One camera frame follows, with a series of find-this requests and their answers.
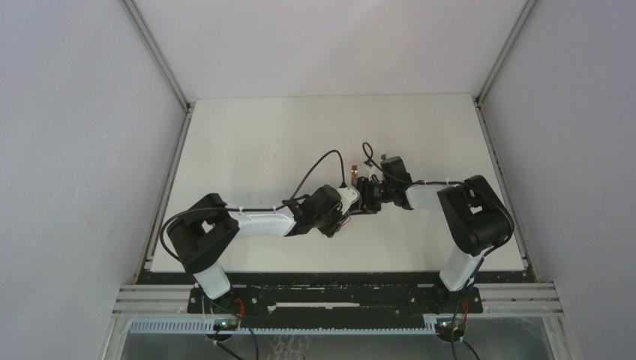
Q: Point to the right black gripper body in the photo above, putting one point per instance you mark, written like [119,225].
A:
[373,193]

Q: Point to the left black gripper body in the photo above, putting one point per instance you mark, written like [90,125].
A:
[329,224]

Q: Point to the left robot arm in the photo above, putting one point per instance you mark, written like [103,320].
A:
[201,234]

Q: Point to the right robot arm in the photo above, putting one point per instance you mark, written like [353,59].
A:
[478,221]

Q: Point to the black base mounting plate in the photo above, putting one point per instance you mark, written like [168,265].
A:
[391,300]

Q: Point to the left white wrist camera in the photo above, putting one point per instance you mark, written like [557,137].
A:
[348,196]

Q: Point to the left aluminium frame post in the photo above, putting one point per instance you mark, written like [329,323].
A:
[143,29]

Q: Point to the aluminium frame post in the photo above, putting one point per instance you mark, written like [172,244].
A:
[480,101]
[143,29]

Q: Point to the right aluminium frame post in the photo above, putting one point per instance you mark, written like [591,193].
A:
[480,101]

